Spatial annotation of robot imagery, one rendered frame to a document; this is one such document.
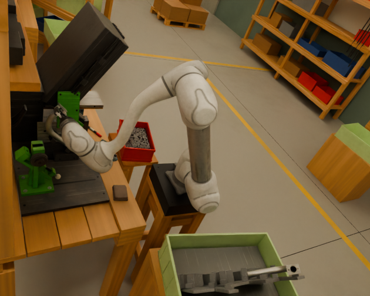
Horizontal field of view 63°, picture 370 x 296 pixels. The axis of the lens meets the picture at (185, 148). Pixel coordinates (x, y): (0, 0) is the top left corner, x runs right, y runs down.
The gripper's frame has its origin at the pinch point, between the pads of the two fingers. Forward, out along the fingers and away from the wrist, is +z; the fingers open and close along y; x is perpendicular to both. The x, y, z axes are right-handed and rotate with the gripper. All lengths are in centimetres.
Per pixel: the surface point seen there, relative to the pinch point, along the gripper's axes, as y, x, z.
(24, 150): 6.2, 21.2, -21.9
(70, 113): -6.1, -2.6, 4.2
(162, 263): -65, 13, -68
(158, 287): -66, 21, -75
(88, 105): -14.9, -11.8, 16.1
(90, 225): -36, 26, -42
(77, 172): -28.7, 17.9, -9.6
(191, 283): -61, 6, -89
